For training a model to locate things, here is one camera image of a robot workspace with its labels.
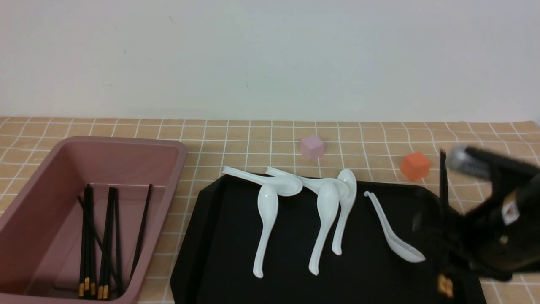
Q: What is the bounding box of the white ceramic spoon back left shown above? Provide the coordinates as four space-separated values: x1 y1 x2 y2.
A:
222 167 303 197

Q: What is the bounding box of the black plastic tray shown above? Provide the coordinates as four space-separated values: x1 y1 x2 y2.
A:
170 172 488 304

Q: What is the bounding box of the white ceramic spoon middle right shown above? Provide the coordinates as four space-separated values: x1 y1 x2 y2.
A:
332 169 357 255

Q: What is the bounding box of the checkered beige tablecloth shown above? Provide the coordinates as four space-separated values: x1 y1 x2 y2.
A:
0 117 539 304

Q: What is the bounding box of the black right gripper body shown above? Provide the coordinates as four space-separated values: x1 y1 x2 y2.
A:
416 146 540 282

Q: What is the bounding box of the orange cube block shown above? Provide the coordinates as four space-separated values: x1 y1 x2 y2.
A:
400 152 432 181

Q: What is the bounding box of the black chopstick in bin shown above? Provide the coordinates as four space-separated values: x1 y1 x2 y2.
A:
113 188 124 298
130 184 154 282
77 196 123 289
77 196 89 299
85 184 97 299
98 187 113 301

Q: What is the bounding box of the pink cube block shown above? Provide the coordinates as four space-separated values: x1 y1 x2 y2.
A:
300 134 325 161

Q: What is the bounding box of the white ceramic spoon back middle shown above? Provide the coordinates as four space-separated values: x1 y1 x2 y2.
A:
265 166 350 200

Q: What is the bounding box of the white ceramic spoon far left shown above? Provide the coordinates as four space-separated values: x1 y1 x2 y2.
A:
253 184 278 278

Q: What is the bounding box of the pink plastic bin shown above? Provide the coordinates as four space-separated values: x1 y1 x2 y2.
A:
0 136 188 304

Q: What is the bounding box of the white ceramic spoon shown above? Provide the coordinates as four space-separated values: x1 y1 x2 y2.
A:
253 184 278 278
363 191 426 263
265 166 350 200
308 182 339 276
332 169 357 255
222 167 303 197

